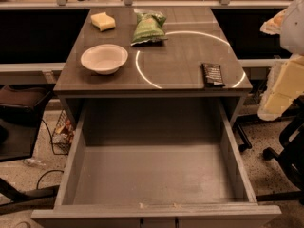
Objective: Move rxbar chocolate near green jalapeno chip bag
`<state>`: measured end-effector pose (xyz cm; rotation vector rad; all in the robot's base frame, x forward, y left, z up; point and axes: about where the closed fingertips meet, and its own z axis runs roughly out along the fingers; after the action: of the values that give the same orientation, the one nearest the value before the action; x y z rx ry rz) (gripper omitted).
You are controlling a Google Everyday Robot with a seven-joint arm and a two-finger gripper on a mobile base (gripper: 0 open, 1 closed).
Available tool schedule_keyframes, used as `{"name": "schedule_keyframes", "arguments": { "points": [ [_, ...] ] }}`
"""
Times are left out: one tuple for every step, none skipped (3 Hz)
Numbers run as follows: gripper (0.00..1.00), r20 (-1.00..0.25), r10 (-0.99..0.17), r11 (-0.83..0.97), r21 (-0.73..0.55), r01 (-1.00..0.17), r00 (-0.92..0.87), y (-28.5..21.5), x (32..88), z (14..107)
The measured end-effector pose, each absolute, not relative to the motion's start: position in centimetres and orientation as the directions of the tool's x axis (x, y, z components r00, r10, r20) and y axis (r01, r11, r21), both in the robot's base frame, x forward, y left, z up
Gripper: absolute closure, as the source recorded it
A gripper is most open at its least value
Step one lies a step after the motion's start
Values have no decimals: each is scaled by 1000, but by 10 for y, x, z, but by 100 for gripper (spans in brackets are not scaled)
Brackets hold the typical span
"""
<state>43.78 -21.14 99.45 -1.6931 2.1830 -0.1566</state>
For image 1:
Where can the white bowl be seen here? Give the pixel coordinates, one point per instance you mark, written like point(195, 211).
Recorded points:
point(104, 59)

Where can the green jalapeno chip bag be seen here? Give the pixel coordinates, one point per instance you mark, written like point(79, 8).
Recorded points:
point(149, 27)

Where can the open grey drawer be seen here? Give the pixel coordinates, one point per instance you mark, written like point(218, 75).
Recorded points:
point(155, 163)

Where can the plastic water bottle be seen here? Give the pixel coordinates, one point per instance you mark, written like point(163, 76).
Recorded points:
point(34, 163)

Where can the black office chair left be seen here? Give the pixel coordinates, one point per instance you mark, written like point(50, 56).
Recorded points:
point(21, 114)

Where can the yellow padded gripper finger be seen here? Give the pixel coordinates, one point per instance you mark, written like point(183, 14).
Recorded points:
point(285, 84)
point(273, 25)

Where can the yellow sponge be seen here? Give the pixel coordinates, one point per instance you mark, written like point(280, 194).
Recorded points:
point(102, 21)

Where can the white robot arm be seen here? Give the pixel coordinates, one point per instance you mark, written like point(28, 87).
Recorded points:
point(292, 29)

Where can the black wire basket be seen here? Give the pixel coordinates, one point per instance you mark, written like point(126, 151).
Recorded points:
point(62, 135)

